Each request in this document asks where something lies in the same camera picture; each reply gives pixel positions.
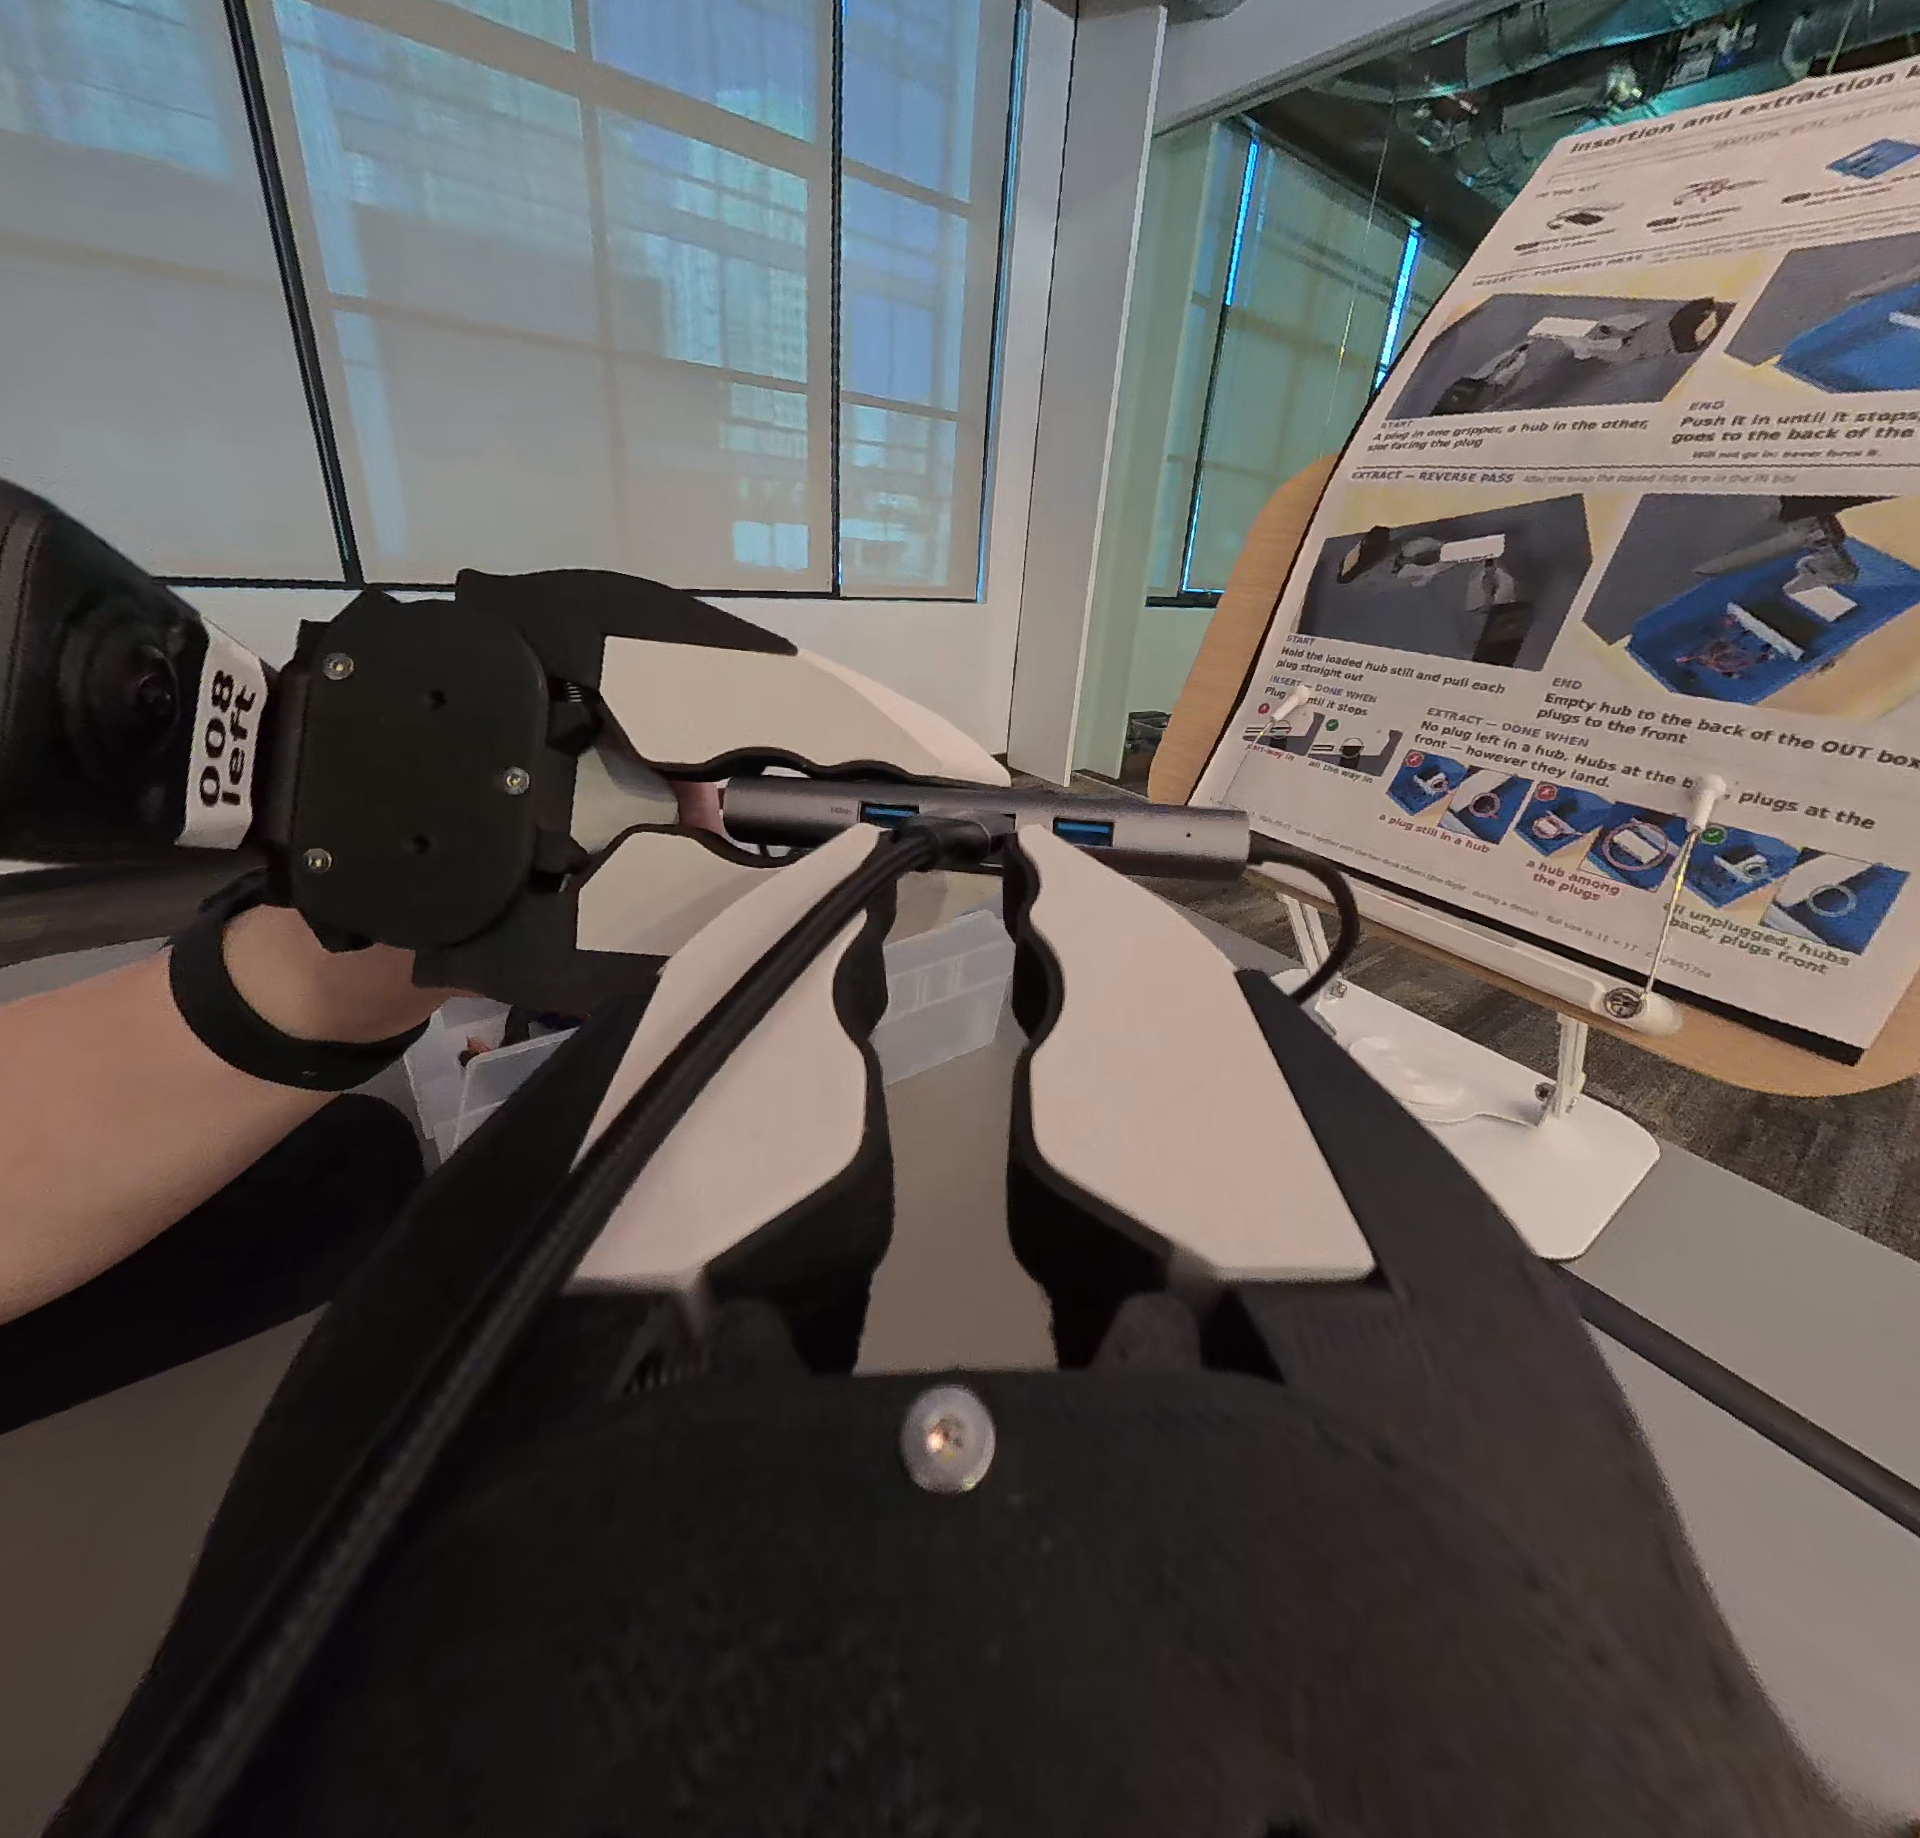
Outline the dark metal bar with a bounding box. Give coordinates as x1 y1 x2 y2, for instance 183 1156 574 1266
1561 1266 1920 1536

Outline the printed instruction poster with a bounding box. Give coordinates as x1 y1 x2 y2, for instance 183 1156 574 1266
1191 50 1920 1057

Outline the black USB cable grey plug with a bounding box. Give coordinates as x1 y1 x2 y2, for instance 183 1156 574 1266
89 814 1013 1838

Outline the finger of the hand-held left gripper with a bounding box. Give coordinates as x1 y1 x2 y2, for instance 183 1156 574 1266
600 633 1013 792
574 821 843 962

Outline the person's left hand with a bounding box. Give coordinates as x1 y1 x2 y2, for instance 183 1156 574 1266
221 898 502 1051

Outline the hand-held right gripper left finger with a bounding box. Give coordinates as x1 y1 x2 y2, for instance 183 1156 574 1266
568 821 900 1322

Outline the grey slim USB hub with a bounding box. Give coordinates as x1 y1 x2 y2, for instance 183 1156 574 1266
720 776 1255 882

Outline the black wrist band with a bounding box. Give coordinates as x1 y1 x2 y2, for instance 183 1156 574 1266
169 879 437 1094

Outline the clear plastic bin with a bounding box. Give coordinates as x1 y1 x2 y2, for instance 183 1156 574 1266
403 904 1008 1169

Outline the black mesh wrist rest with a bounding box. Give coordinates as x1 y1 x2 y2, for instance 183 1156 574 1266
0 1089 431 1436

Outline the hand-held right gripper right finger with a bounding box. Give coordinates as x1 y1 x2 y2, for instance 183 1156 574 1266
998 821 1377 1322

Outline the window with white blinds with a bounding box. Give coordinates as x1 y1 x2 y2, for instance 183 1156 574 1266
0 0 1037 607

